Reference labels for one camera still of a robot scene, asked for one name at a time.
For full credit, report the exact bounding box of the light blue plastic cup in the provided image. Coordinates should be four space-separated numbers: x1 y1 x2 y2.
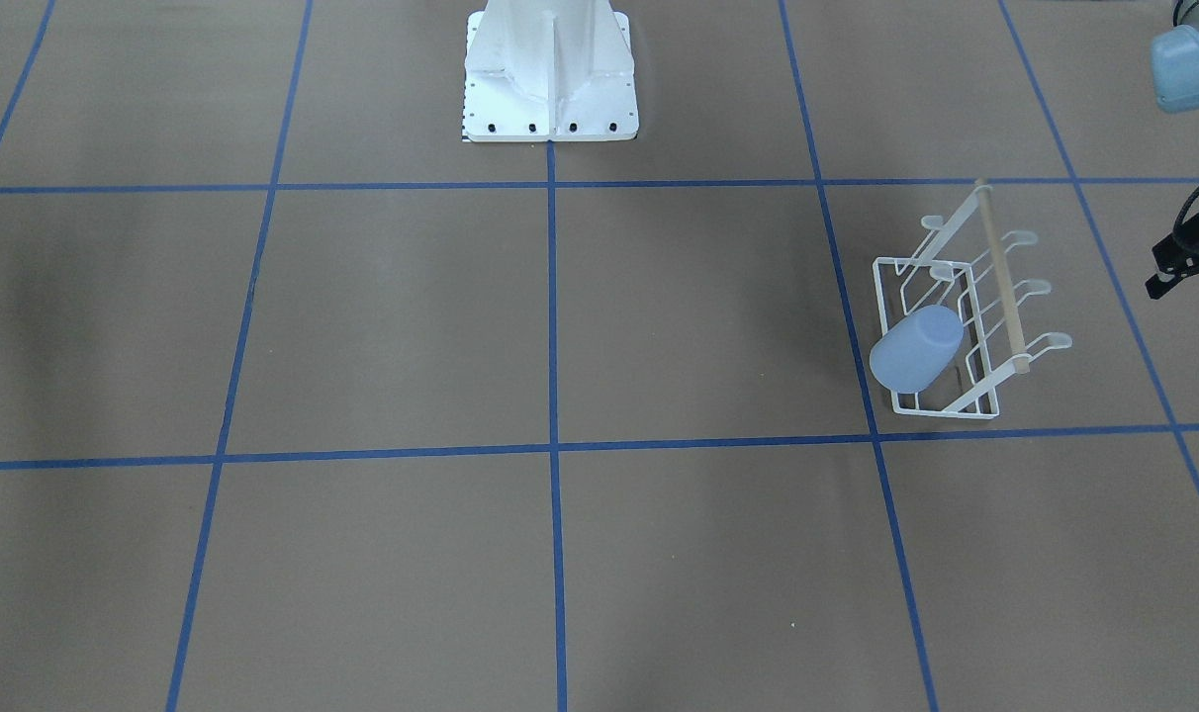
868 304 968 394

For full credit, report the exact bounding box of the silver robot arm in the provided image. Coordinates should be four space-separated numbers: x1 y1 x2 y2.
1150 1 1199 116

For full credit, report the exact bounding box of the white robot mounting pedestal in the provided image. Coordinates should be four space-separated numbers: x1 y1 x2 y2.
460 1 640 143

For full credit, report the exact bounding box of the white wire cup rack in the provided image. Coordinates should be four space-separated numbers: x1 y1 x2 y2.
868 179 1071 420

